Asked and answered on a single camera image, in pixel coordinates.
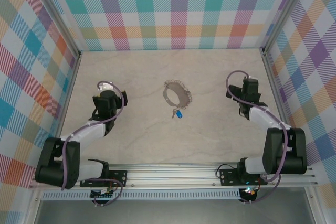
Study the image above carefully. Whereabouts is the metal band with split rings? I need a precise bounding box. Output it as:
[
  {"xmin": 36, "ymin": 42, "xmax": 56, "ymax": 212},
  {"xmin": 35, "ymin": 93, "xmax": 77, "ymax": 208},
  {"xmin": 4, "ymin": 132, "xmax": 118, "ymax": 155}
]
[{"xmin": 162, "ymin": 79, "xmax": 194, "ymax": 111}]

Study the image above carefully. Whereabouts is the small black circuit board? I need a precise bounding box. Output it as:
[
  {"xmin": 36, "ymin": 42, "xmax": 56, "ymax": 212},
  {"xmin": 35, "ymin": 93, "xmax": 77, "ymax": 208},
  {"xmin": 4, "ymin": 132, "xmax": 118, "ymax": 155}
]
[{"xmin": 90, "ymin": 187, "xmax": 118, "ymax": 200}]

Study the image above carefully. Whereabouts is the grey metal panel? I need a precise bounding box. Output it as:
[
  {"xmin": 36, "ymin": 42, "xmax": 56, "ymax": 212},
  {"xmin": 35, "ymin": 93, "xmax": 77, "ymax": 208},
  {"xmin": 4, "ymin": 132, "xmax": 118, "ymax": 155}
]
[{"xmin": 34, "ymin": 199, "xmax": 316, "ymax": 224}]

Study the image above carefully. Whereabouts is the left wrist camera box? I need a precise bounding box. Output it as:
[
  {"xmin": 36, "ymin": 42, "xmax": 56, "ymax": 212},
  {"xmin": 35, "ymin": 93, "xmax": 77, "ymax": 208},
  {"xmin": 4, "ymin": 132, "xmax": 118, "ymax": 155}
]
[{"xmin": 97, "ymin": 81, "xmax": 115, "ymax": 93}]

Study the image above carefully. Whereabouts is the aluminium side rail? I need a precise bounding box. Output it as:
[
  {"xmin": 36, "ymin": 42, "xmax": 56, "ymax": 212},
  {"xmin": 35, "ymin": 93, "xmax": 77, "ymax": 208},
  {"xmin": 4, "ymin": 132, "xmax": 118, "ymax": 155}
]
[
  {"xmin": 261, "ymin": 47, "xmax": 302, "ymax": 166},
  {"xmin": 46, "ymin": 50, "xmax": 82, "ymax": 169}
]

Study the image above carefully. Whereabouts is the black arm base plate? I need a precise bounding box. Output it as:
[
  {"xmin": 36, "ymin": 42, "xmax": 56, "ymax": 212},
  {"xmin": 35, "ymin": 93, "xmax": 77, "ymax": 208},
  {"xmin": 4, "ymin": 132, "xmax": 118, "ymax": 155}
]
[
  {"xmin": 80, "ymin": 169, "xmax": 129, "ymax": 188},
  {"xmin": 219, "ymin": 167, "xmax": 268, "ymax": 187}
]

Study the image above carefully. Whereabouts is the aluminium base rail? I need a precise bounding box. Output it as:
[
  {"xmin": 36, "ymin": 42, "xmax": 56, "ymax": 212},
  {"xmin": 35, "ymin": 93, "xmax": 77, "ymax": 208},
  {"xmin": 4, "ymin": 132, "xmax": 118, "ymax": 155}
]
[{"xmin": 28, "ymin": 162, "xmax": 320, "ymax": 190}]

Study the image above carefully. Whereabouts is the white slotted cable duct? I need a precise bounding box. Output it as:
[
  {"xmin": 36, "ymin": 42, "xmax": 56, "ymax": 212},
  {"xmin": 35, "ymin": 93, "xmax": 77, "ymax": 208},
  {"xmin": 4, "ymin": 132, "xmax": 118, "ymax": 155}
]
[{"xmin": 41, "ymin": 188, "xmax": 241, "ymax": 200}]

